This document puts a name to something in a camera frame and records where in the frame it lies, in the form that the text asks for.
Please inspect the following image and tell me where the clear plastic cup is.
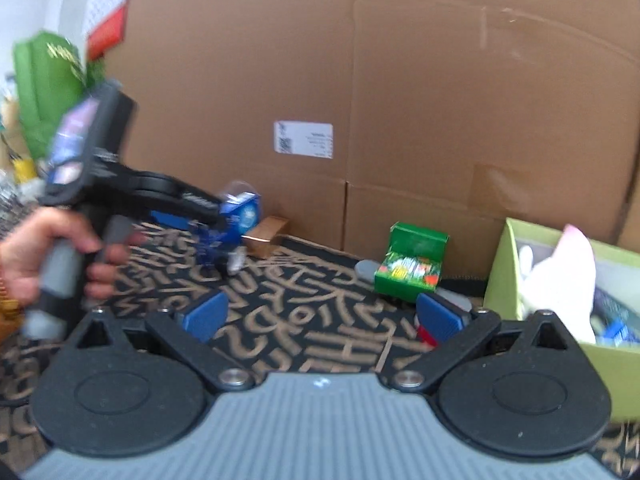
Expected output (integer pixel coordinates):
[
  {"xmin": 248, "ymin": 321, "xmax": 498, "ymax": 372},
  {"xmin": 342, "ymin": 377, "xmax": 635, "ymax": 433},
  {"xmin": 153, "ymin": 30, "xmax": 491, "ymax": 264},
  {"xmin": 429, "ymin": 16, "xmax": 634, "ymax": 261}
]
[{"xmin": 220, "ymin": 180, "xmax": 257, "ymax": 202}]

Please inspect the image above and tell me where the pink glove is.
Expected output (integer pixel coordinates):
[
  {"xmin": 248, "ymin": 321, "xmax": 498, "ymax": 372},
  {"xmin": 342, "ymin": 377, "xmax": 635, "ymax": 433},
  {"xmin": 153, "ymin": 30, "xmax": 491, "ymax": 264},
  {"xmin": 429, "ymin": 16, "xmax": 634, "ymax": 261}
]
[{"xmin": 530, "ymin": 224, "xmax": 599, "ymax": 345}]

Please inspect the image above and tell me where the person's left hand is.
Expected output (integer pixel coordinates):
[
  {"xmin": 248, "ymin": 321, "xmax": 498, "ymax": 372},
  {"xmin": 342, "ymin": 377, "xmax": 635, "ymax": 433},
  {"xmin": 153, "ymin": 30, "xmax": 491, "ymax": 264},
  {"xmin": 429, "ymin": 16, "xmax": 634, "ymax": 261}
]
[{"xmin": 0, "ymin": 206, "xmax": 147, "ymax": 307}]

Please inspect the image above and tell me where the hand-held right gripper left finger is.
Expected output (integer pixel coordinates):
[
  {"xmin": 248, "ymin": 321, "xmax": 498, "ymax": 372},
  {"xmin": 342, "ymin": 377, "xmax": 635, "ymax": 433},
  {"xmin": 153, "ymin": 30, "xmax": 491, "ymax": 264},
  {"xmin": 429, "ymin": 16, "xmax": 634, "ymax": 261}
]
[{"xmin": 52, "ymin": 290, "xmax": 254, "ymax": 392}]

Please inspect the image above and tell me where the red wall calendar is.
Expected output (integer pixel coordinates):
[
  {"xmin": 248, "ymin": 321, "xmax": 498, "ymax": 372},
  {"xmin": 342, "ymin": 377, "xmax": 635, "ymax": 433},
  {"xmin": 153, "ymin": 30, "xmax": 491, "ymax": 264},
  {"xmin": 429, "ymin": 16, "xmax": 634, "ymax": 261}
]
[{"xmin": 84, "ymin": 0, "xmax": 139, "ymax": 62}]

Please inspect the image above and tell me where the small blue box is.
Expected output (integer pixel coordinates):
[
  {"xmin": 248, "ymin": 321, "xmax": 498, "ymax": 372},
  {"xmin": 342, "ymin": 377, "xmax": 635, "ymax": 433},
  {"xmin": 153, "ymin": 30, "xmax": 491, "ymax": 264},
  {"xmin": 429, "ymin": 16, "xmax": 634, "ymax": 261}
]
[{"xmin": 218, "ymin": 192, "xmax": 262, "ymax": 249}]

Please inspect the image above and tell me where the small brown box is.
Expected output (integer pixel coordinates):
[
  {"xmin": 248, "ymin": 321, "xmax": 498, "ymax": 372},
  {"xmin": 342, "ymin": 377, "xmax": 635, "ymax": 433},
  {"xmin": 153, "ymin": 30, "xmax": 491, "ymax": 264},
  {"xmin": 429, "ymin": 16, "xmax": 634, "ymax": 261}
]
[{"xmin": 242, "ymin": 216, "xmax": 291, "ymax": 260}]

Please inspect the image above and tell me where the green printed box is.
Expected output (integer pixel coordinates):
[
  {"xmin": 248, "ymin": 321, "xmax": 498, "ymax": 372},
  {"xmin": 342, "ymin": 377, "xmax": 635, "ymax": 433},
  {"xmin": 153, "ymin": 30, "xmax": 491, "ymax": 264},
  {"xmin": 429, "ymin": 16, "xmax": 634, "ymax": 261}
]
[{"xmin": 374, "ymin": 221, "xmax": 450, "ymax": 295}]

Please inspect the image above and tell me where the light green cardboard box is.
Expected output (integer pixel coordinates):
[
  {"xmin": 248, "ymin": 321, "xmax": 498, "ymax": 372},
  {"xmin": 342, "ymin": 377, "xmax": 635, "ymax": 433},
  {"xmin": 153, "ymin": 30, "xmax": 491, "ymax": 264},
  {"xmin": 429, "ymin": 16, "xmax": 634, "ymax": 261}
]
[{"xmin": 482, "ymin": 217, "xmax": 640, "ymax": 423}]

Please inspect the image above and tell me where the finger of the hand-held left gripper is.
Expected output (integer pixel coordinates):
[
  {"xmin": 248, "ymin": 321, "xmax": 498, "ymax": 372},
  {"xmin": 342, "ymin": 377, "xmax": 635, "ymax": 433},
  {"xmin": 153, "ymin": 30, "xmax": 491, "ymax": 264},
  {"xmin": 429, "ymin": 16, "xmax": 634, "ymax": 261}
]
[
  {"xmin": 149, "ymin": 209, "xmax": 225, "ymax": 235},
  {"xmin": 192, "ymin": 230, "xmax": 246, "ymax": 276}
]

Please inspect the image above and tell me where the large brown cardboard sheet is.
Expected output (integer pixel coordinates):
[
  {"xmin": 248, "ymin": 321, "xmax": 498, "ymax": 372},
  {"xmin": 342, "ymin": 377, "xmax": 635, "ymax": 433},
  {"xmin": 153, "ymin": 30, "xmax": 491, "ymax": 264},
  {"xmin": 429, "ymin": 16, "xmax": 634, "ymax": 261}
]
[{"xmin": 100, "ymin": 0, "xmax": 640, "ymax": 281}]

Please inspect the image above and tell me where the white glove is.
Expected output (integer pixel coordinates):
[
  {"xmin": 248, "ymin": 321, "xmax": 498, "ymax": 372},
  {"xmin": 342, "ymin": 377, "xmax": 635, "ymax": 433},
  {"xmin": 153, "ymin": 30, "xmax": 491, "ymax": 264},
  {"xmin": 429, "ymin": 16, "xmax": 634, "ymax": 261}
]
[{"xmin": 516, "ymin": 244, "xmax": 540, "ymax": 282}]

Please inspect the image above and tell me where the green bag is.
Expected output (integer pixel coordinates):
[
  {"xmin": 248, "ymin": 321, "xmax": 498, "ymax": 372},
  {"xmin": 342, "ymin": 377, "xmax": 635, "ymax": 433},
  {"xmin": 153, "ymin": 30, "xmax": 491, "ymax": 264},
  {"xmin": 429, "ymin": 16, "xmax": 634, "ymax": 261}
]
[{"xmin": 12, "ymin": 31, "xmax": 108, "ymax": 161}]

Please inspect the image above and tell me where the white paper label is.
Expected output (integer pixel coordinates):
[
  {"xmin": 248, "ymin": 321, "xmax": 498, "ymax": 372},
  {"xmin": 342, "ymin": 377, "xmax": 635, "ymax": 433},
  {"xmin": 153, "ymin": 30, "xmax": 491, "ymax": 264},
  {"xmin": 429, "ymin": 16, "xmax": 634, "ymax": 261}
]
[{"xmin": 273, "ymin": 121, "xmax": 335, "ymax": 160}]

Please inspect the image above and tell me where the small red object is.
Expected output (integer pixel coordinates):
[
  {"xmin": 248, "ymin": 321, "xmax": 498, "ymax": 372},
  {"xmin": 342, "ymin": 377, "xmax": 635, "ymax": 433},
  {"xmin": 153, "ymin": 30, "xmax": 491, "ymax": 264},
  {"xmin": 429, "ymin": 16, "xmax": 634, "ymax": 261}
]
[{"xmin": 415, "ymin": 324, "xmax": 439, "ymax": 350}]

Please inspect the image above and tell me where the grey flat object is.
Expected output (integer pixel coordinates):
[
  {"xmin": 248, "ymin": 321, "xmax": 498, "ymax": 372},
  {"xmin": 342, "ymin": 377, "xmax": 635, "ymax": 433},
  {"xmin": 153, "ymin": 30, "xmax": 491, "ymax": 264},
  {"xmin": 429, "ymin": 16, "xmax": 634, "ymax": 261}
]
[{"xmin": 356, "ymin": 259, "xmax": 392, "ymax": 287}]

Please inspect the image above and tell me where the blue candy container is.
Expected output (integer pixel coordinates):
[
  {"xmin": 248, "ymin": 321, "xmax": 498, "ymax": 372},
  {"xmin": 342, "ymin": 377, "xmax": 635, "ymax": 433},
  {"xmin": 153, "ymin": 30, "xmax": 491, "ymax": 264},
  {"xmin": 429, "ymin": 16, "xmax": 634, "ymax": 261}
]
[{"xmin": 594, "ymin": 284, "xmax": 640, "ymax": 347}]

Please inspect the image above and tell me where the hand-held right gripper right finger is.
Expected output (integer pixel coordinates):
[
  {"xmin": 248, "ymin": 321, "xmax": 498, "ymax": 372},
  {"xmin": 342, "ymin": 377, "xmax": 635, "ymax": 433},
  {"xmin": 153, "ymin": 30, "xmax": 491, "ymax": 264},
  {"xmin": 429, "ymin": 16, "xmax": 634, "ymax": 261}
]
[{"xmin": 392, "ymin": 292, "xmax": 582, "ymax": 394}]

